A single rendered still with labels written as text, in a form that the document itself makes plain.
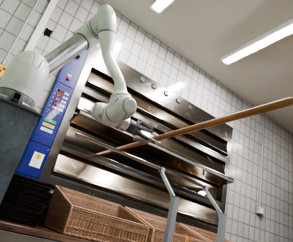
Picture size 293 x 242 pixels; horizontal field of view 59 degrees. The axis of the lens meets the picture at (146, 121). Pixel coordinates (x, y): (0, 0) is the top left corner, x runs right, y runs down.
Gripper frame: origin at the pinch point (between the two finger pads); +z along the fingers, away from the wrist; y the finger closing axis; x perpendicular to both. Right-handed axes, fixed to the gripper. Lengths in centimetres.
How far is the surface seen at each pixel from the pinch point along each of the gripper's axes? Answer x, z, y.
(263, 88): -42, 162, -141
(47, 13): -75, -83, -92
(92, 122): -67, -19, -18
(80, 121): -74, -26, -17
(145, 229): -28, 26, 48
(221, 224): -17, 83, 32
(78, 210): -27, -22, 48
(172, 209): -17, 35, 33
